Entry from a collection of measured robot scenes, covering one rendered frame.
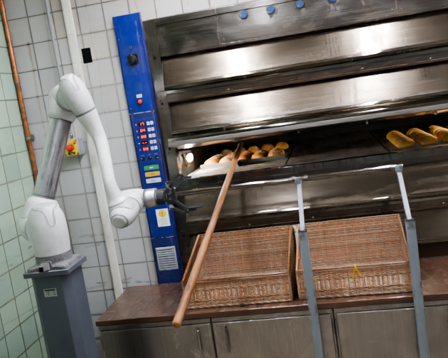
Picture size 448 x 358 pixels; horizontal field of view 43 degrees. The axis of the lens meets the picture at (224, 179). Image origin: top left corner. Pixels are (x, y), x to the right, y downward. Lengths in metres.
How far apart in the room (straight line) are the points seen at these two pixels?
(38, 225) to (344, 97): 1.71
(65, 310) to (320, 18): 1.95
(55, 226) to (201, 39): 1.37
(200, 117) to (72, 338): 1.39
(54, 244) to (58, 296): 0.22
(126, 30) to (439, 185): 1.92
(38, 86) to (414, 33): 2.14
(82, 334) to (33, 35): 1.80
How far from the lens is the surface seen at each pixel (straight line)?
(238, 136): 3.05
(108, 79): 3.38
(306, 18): 3.19
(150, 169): 3.31
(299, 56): 3.16
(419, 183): 3.24
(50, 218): 2.52
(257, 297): 2.87
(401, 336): 2.89
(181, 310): 1.94
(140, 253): 3.48
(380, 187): 3.22
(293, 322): 2.85
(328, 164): 3.19
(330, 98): 3.16
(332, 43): 3.17
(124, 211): 2.54
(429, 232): 3.30
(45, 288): 2.58
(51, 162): 2.73
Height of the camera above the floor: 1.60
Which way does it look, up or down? 8 degrees down
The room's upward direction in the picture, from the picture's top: 9 degrees counter-clockwise
